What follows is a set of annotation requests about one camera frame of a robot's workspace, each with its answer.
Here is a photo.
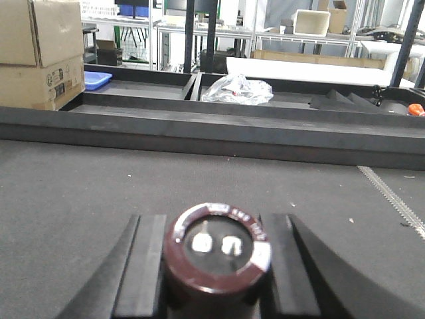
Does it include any white plastic bin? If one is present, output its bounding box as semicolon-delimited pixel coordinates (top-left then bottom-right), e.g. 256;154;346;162
292;9;331;37

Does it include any orange object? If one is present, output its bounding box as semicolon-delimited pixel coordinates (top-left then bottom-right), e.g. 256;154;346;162
408;103;425;116

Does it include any blue shallow tray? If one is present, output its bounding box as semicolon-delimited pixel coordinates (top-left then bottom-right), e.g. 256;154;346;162
84;71;112;90

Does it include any serrated metal strip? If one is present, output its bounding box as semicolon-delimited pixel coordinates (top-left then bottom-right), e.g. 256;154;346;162
357;165;424;242

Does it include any brown cylindrical capacitor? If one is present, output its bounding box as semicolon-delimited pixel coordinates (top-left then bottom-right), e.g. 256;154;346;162
163;203;272;304

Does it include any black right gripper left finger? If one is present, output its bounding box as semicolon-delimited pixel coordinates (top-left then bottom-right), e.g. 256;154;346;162
58;215;166;318

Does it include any small cardboard box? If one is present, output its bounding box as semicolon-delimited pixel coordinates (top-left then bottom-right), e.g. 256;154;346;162
317;0;347;34

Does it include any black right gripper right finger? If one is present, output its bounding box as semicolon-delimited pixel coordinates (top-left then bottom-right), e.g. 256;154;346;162
260;213;424;318

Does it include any upper cardboard box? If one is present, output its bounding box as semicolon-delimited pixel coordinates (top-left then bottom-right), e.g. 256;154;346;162
1;1;84;67

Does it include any lower cardboard box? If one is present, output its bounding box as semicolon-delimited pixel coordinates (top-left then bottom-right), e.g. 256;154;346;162
1;56;85;111

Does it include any clear plastic bag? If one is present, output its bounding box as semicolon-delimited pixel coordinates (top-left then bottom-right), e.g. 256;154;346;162
201;74;274;106

